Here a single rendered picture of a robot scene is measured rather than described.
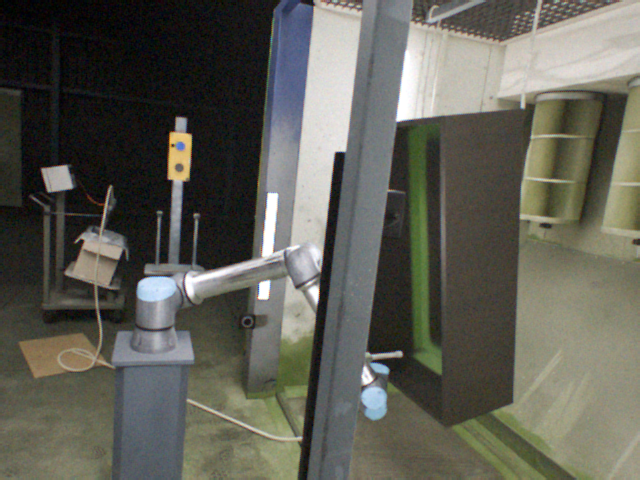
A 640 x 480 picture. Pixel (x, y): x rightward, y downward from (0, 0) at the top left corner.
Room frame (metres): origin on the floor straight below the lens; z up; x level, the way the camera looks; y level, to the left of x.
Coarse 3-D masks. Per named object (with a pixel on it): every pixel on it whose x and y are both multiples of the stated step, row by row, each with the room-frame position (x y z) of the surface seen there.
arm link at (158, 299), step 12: (144, 288) 1.69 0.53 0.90; (156, 288) 1.69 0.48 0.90; (168, 288) 1.71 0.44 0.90; (144, 300) 1.68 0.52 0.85; (156, 300) 1.68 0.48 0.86; (168, 300) 1.71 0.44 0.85; (180, 300) 1.80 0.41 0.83; (144, 312) 1.68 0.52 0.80; (156, 312) 1.68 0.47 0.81; (168, 312) 1.71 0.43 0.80; (144, 324) 1.68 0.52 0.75; (156, 324) 1.68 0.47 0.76; (168, 324) 1.71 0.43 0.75
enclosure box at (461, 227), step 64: (448, 128) 1.55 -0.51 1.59; (512, 128) 1.65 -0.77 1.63; (448, 192) 1.57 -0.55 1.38; (512, 192) 1.68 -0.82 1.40; (384, 256) 2.19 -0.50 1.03; (448, 256) 1.58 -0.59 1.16; (512, 256) 1.70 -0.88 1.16; (384, 320) 2.22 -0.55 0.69; (448, 320) 1.60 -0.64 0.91; (512, 320) 1.73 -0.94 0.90; (448, 384) 1.62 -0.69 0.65; (512, 384) 1.75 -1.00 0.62
